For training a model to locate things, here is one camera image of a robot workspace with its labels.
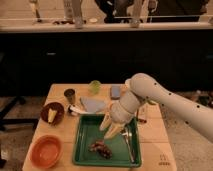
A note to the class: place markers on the white handled utensil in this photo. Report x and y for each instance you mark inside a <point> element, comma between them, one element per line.
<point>79,111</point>

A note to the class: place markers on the blue cloth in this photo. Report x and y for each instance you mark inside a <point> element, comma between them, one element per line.
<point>92,105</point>

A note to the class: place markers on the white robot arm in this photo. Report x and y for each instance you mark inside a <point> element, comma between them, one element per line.
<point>141,88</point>

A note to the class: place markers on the dark red plate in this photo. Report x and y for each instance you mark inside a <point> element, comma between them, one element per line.
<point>55,106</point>

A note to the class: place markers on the dark red grape bunch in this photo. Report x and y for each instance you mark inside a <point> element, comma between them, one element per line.
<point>101,148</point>

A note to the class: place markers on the black counter cabinet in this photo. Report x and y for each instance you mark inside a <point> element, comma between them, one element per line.
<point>179,60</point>

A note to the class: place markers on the metal cup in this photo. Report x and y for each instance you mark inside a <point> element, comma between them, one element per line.
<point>70,96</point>

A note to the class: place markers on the orange bowl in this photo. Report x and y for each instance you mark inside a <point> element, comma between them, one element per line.
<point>46,151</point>

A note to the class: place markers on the green translucent cup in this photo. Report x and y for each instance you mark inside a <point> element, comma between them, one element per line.
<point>94,87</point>

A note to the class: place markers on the yellow cheese wedge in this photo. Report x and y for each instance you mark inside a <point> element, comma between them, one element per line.
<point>51,115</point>

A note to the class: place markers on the green plastic tray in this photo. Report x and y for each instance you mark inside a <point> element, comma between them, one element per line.
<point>88,133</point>

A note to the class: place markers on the blue sponge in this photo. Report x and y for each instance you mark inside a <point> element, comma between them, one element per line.
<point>115,92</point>

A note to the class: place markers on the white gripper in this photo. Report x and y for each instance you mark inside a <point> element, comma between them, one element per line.
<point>121,113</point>

